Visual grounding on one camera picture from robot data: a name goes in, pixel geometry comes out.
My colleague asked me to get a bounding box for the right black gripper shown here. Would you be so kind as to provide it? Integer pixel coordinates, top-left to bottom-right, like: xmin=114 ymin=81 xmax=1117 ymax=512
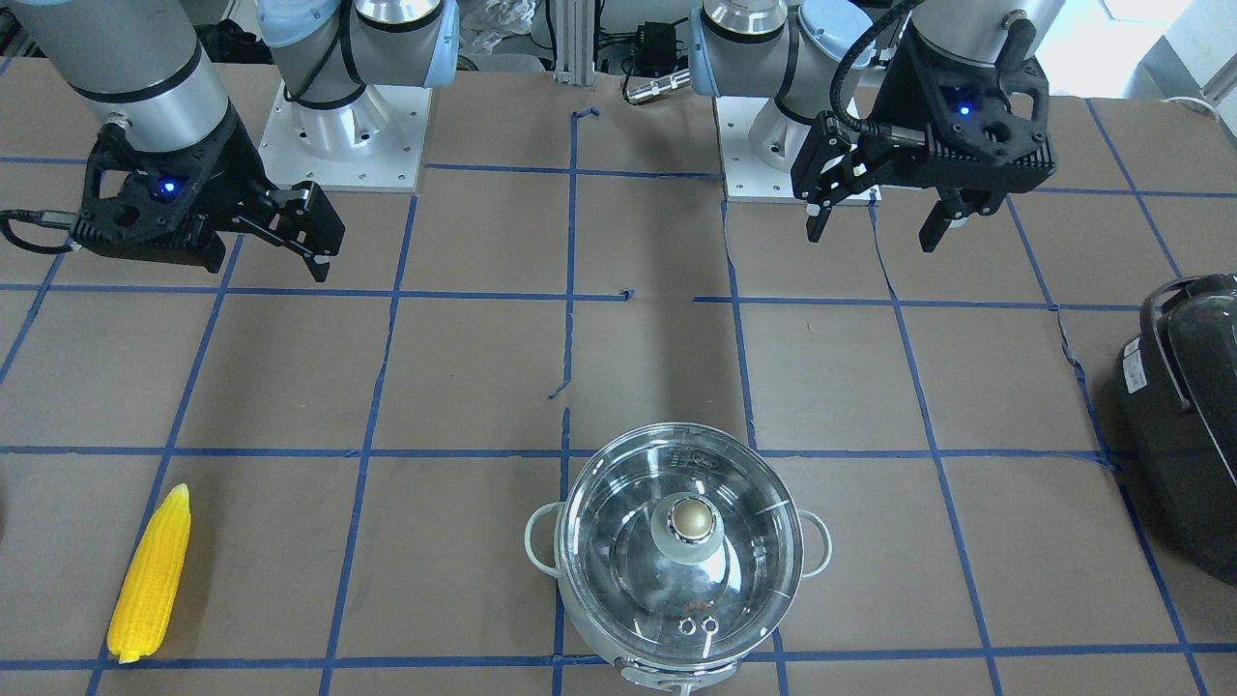
xmin=72 ymin=108 xmax=346 ymax=283

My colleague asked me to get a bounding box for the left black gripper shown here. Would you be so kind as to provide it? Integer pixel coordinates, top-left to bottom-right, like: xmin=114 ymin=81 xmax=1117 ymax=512
xmin=790 ymin=19 xmax=1054 ymax=253

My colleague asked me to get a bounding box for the yellow plastic corn cob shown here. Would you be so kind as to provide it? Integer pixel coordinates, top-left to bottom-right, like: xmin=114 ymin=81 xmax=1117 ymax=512
xmin=106 ymin=481 xmax=190 ymax=664

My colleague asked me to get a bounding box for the glass pot lid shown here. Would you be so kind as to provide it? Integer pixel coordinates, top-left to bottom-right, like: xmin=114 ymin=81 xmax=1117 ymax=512
xmin=555 ymin=423 xmax=804 ymax=643

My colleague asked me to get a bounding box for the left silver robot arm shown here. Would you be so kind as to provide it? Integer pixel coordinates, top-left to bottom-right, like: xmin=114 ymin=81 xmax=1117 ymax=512
xmin=689 ymin=1 xmax=1063 ymax=252

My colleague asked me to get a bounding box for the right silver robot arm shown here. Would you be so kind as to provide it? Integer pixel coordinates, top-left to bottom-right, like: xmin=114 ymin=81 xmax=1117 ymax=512
xmin=2 ymin=1 xmax=460 ymax=282

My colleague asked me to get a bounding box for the steel electric cooking pot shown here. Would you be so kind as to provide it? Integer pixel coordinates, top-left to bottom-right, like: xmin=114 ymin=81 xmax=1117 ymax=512
xmin=524 ymin=422 xmax=833 ymax=696

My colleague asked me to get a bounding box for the dark rice cooker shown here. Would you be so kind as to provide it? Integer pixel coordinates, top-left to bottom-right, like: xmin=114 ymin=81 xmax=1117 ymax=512
xmin=1117 ymin=274 xmax=1236 ymax=584

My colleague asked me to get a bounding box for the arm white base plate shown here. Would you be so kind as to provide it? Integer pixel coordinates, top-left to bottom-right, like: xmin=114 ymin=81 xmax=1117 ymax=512
xmin=715 ymin=95 xmax=882 ymax=203
xmin=257 ymin=85 xmax=434 ymax=193

